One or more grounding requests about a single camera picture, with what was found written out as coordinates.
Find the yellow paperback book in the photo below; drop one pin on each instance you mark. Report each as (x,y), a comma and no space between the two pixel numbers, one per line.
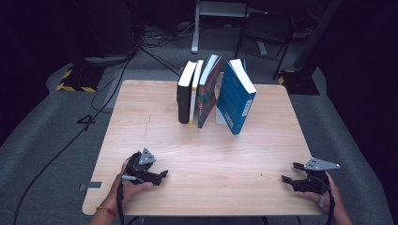
(194,103)

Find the grey metal desk stand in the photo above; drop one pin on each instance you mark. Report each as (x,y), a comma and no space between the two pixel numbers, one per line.
(195,31)

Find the black metal chair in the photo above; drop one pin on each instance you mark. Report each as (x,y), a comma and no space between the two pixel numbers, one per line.
(266,28)

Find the grey tape strip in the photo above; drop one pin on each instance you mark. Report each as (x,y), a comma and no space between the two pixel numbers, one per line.
(92,186)

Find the red illustrated book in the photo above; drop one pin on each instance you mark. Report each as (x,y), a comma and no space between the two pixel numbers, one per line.
(206,100)

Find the black hardcover book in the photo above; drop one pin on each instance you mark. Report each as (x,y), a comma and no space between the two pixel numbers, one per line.
(184,100)

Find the person's left hand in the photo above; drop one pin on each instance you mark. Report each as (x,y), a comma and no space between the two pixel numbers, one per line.
(131,189)

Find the black yellow striped base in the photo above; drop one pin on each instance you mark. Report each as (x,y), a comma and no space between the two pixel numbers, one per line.
(79,79)
(298,82)

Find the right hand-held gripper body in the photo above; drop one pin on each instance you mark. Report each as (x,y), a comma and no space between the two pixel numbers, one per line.
(319,164)

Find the person's right hand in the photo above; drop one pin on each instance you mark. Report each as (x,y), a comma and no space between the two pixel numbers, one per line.
(319,198)

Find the grey slanted post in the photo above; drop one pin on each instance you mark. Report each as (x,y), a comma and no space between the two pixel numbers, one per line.
(316,34)

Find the white expandable bookend rack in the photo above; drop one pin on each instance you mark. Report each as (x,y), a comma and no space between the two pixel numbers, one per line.
(220,118)

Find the blue book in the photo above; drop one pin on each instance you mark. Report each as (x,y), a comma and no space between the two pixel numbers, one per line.
(234,100)

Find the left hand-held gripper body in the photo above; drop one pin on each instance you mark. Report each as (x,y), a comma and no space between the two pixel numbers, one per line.
(147,157)

